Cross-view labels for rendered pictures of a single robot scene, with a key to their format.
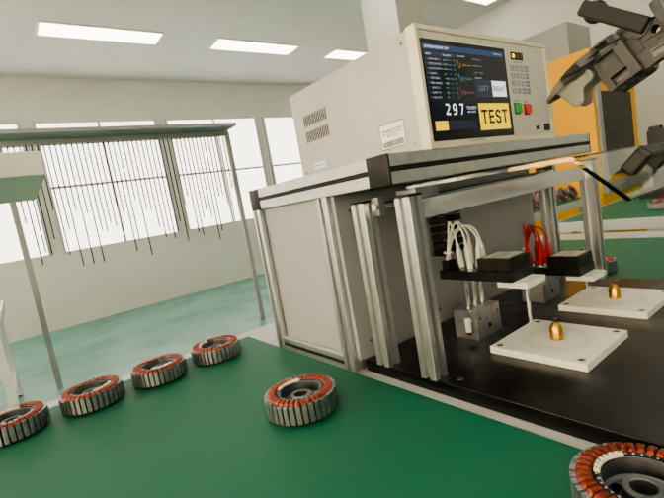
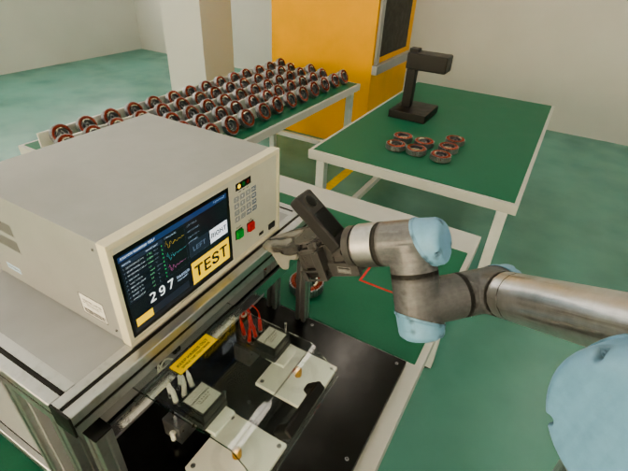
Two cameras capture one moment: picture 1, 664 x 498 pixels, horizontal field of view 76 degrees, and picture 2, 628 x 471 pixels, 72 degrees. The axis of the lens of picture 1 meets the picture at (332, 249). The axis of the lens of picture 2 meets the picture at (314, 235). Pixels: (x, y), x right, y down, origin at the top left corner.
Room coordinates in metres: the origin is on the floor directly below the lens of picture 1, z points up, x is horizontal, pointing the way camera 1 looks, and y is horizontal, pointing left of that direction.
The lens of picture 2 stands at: (0.16, -0.25, 1.68)
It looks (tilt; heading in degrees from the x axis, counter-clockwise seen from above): 34 degrees down; 335
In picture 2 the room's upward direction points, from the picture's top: 3 degrees clockwise
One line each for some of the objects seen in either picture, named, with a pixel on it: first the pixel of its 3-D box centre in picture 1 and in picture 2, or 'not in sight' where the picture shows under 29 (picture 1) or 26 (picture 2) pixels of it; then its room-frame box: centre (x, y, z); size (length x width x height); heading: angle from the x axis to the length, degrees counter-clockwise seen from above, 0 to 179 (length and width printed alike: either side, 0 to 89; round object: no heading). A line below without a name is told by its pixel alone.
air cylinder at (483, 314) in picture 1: (477, 318); (184, 418); (0.78, -0.25, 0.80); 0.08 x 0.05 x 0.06; 126
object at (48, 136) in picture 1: (152, 243); not in sight; (3.75, 1.55, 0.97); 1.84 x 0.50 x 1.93; 126
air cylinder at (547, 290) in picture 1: (540, 286); not in sight; (0.92, -0.44, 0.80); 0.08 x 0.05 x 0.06; 126
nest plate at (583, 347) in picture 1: (557, 341); (236, 456); (0.66, -0.33, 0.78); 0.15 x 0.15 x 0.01; 36
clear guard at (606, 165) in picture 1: (536, 182); (228, 373); (0.67, -0.34, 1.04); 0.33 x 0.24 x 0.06; 36
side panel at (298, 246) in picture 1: (303, 282); (5, 403); (0.86, 0.07, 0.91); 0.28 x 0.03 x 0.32; 36
